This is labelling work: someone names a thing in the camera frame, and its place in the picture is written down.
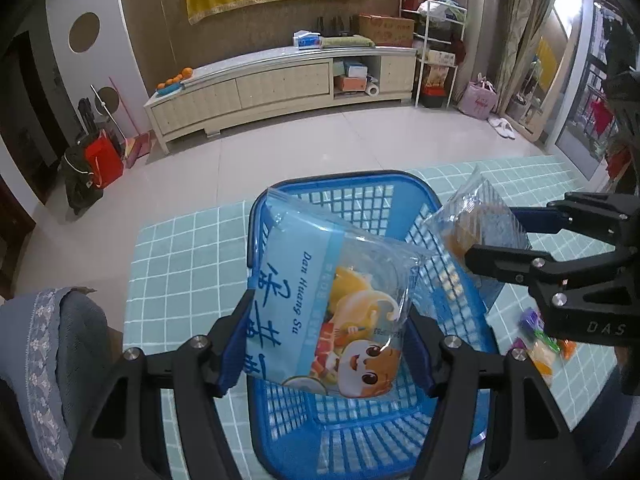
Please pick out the pink bag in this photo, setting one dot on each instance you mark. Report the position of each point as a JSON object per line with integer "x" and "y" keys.
{"x": 477, "y": 101}

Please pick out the blue plastic basket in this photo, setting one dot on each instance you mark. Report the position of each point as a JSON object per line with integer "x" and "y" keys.
{"x": 350, "y": 200}

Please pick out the brown cardboard box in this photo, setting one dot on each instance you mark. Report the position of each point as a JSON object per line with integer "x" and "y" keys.
{"x": 385, "y": 30}

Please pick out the silver stand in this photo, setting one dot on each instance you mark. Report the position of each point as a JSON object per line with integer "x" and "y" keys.
{"x": 106, "y": 107}

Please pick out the pink broom and dustpan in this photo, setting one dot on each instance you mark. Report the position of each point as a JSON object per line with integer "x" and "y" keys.
{"x": 136, "y": 147}

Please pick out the white paper roll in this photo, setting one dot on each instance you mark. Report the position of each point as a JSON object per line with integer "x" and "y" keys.
{"x": 373, "y": 90}

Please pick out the green checked tablecloth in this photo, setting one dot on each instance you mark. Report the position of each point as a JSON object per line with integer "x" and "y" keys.
{"x": 190, "y": 260}

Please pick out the purple wrapped candy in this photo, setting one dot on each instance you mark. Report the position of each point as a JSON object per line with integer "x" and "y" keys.
{"x": 530, "y": 320}
{"x": 518, "y": 345}

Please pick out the blue cartoon snack packet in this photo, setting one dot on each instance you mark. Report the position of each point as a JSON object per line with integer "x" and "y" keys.
{"x": 300, "y": 285}

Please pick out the orange box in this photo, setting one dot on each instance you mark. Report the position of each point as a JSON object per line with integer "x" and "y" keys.
{"x": 347, "y": 83}

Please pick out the white metal shelf rack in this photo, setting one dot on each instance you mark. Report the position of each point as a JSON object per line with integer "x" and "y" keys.
{"x": 440, "y": 40}

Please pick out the black bag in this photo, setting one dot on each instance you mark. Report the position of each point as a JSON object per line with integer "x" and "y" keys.
{"x": 77, "y": 180}

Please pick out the green folded cloth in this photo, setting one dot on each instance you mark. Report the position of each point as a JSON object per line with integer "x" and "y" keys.
{"x": 347, "y": 41}

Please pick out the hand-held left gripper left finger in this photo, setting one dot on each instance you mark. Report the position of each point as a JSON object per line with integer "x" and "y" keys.
{"x": 234, "y": 342}

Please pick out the pile of oranges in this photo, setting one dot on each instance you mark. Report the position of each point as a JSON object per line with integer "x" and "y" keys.
{"x": 176, "y": 79}

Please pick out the clear cake snack packet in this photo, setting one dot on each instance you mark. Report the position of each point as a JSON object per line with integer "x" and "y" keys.
{"x": 480, "y": 215}

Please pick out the colourful candy packets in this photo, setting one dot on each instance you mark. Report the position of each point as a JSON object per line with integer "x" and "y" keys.
{"x": 543, "y": 362}

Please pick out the green wrapped candy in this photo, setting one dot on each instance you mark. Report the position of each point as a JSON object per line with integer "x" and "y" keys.
{"x": 548, "y": 338}

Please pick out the blue tissue box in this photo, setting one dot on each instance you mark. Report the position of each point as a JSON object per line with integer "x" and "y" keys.
{"x": 306, "y": 40}

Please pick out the red paper bag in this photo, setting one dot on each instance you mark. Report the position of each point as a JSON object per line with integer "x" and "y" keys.
{"x": 104, "y": 160}

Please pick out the red hanging garment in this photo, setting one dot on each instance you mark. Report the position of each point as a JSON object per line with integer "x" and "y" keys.
{"x": 601, "y": 115}

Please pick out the cream tv cabinet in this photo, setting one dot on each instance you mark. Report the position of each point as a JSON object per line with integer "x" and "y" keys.
{"x": 280, "y": 85}

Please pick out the white slippers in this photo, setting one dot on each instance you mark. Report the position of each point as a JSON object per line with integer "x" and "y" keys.
{"x": 501, "y": 127}

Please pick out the beige curtain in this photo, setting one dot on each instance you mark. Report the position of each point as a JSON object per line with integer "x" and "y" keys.
{"x": 517, "y": 30}

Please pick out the orange wrapped candy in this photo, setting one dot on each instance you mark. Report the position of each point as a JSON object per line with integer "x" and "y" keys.
{"x": 568, "y": 348}

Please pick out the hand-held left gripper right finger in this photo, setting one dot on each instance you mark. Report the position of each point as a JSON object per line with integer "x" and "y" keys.
{"x": 420, "y": 355}

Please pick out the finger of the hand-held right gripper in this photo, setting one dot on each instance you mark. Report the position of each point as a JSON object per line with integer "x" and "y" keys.
{"x": 505, "y": 262}
{"x": 537, "y": 220}

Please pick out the standing mirror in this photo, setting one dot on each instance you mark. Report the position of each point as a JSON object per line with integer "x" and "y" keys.
{"x": 542, "y": 70}

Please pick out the blue tray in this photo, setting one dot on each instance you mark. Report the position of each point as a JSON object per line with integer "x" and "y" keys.
{"x": 167, "y": 90}

